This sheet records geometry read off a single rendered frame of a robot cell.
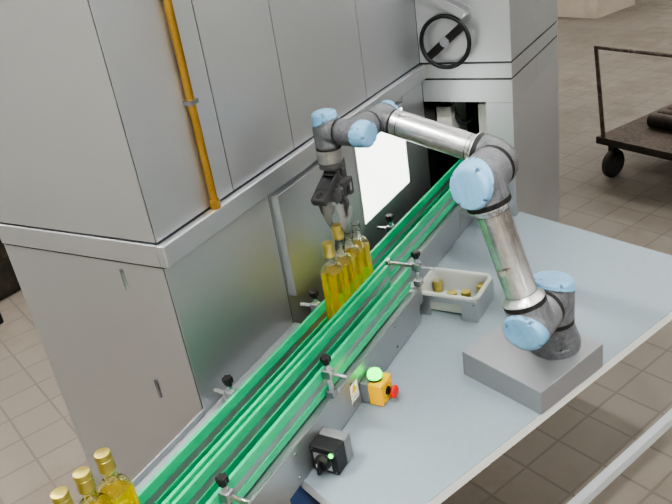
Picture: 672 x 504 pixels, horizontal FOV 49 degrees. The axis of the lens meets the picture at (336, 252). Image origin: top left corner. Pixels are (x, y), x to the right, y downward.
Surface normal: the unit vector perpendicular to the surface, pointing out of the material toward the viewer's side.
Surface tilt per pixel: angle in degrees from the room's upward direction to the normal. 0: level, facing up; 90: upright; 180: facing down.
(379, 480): 0
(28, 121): 90
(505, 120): 90
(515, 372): 2
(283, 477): 90
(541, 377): 2
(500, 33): 90
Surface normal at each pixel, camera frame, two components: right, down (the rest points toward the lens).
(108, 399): -0.48, 0.46
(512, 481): -0.14, -0.88
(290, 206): 0.87, 0.11
